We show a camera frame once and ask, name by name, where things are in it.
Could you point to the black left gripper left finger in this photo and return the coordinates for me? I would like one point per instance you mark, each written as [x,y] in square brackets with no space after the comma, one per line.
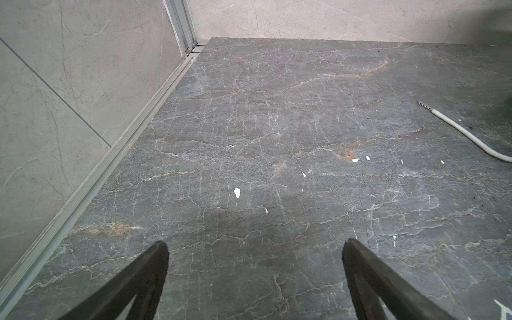
[140,285]

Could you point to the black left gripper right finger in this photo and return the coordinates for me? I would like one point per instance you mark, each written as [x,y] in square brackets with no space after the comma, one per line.
[373,284]

